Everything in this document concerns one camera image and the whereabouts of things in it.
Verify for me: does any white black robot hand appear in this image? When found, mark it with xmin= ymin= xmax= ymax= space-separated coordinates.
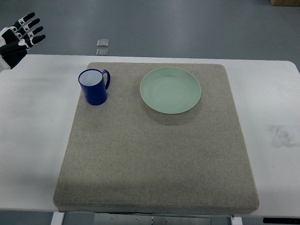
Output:
xmin=0 ymin=12 xmax=45 ymax=71

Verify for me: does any blue mug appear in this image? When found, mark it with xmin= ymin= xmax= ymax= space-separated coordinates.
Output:
xmin=78 ymin=68 xmax=111 ymax=105

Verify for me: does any lower floor socket plate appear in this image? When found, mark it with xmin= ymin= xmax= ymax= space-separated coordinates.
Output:
xmin=96 ymin=49 xmax=109 ymax=56

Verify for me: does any floor socket plate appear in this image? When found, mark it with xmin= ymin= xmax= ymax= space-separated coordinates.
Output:
xmin=97 ymin=39 xmax=109 ymax=47
xmin=96 ymin=49 xmax=109 ymax=56

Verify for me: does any upper floor socket plate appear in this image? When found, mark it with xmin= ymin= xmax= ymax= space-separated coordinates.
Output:
xmin=97 ymin=39 xmax=109 ymax=47

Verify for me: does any green plate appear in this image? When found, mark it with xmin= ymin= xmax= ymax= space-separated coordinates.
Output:
xmin=140 ymin=67 xmax=202 ymax=114

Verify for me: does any beige felt mat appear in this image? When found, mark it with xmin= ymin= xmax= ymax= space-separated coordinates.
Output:
xmin=53 ymin=62 xmax=259 ymax=215

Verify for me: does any cardboard box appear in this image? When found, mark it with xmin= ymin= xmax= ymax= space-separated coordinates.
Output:
xmin=270 ymin=0 xmax=300 ymax=7

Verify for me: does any metal table frame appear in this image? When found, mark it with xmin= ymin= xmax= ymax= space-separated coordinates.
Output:
xmin=50 ymin=212 xmax=243 ymax=225

